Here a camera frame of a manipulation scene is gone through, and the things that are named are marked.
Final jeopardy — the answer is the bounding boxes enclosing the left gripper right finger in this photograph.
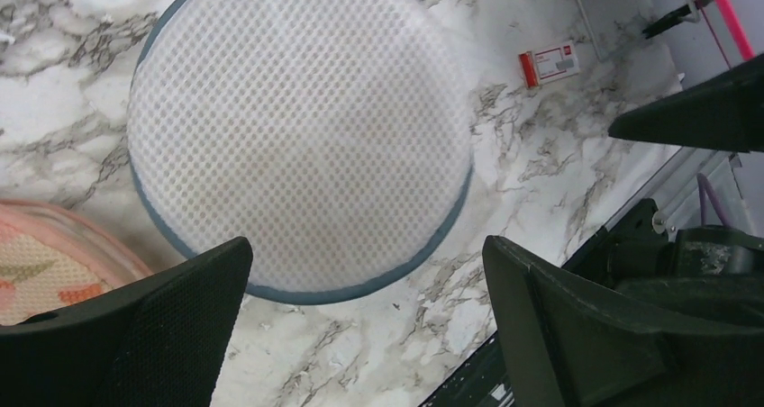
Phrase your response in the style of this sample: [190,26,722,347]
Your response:
[482,236,763,406]

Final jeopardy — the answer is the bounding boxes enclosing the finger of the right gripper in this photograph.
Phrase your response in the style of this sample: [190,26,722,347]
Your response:
[608,54,763,153]

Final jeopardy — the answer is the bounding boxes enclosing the white mesh cylindrical laundry bag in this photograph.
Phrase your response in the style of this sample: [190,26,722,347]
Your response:
[127,0,473,305]

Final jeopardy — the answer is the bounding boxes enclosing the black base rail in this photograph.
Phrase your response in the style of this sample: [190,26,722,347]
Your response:
[426,199,763,406]

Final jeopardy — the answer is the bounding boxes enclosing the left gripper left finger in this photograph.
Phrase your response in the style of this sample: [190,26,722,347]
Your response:
[1,238,252,406]

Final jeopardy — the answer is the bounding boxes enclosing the small red white card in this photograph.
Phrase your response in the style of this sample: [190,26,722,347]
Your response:
[518,41,581,89]

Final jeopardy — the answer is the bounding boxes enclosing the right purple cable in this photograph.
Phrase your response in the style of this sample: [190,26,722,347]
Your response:
[696,172,732,228]

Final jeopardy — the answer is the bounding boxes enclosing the floral peach mesh laundry bag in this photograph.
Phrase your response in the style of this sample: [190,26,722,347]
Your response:
[1,199,154,326]

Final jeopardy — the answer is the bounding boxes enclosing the pink framed whiteboard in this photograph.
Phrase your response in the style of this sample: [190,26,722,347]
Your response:
[701,0,763,66]

